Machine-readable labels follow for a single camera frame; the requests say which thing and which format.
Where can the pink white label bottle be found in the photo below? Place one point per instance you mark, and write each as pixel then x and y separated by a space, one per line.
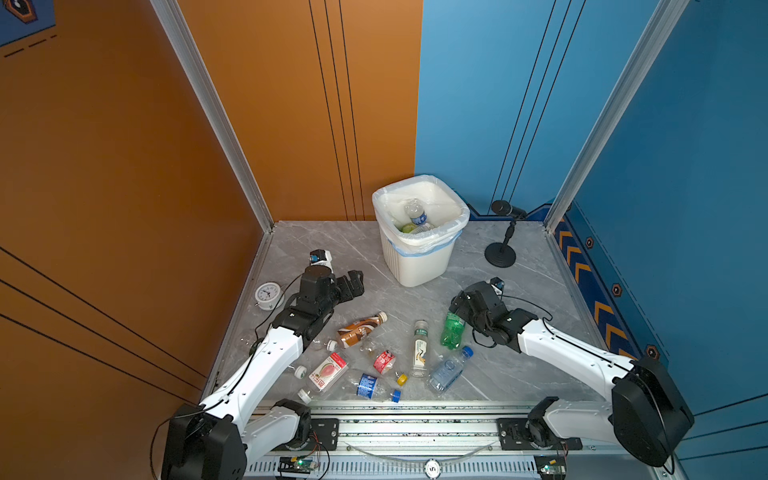
pixel 321 380

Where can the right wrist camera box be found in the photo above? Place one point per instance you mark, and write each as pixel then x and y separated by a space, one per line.
pixel 498 285

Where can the clear water bottle blue cap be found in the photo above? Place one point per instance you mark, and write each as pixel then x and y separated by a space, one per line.
pixel 450 369

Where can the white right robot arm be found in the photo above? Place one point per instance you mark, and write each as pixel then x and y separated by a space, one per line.
pixel 640 407

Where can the crushed bottle blue label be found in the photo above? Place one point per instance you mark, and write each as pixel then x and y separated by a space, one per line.
pixel 369 387

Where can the white green label tea bottle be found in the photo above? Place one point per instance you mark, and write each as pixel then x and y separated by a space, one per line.
pixel 420 349

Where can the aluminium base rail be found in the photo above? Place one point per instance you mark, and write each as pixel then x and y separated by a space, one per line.
pixel 410 440

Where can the clear bottle blue pepsi label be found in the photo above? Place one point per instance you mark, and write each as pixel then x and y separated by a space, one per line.
pixel 415 211

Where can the green sprite bottle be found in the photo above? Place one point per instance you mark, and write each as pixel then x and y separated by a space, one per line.
pixel 453 330

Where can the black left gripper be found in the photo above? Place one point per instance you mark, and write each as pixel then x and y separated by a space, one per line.
pixel 356 286

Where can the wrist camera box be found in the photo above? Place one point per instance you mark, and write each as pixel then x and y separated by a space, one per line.
pixel 498 285
pixel 321 257

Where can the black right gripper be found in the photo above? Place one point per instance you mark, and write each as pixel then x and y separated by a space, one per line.
pixel 462 310

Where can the white ribbed trash bin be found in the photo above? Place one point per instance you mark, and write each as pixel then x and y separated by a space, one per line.
pixel 411 271

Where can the brown coffee drink bottle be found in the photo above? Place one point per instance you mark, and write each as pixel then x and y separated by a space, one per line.
pixel 352 334

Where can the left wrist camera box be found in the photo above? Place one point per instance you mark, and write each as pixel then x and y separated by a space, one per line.
pixel 321 257

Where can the crushed bottle red label yellow cap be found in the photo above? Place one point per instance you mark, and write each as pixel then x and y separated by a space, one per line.
pixel 386 364

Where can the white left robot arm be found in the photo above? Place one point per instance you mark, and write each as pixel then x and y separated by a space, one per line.
pixel 217 438

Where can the aluminium frame post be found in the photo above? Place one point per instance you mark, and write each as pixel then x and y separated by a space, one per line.
pixel 662 22
pixel 173 22

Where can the aluminium frame post left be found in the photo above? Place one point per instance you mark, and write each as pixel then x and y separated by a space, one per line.
pixel 173 22

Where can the aluminium frame post right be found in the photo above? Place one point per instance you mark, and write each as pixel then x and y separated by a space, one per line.
pixel 662 22

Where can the black microphone desk stand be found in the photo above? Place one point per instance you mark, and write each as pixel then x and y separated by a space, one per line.
pixel 501 254

